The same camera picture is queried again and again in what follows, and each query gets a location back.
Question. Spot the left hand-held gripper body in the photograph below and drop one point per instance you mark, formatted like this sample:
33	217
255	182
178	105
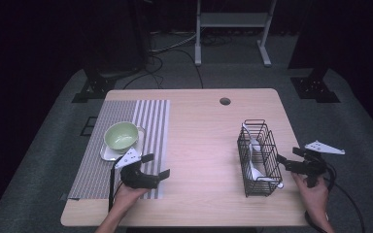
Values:
136	178

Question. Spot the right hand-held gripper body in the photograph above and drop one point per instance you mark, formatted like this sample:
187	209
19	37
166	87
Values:
312	166

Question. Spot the white ceramic spoon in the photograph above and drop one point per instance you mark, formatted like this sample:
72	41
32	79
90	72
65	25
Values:
259	174
250	134

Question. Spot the person's left hand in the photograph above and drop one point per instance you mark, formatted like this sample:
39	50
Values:
128	195

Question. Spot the person's right hand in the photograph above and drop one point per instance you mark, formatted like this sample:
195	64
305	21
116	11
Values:
315	199

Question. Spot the green bowl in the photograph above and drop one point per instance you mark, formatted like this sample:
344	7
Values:
121	136

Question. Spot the grey striped placemat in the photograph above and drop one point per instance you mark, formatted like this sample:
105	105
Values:
149	123

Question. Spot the white square plate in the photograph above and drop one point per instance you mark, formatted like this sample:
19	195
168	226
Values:
107	155

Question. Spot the black floor socket box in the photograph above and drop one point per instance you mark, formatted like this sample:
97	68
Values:
89	126

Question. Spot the black metal stand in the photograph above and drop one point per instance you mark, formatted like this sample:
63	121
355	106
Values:
314	85
97	84

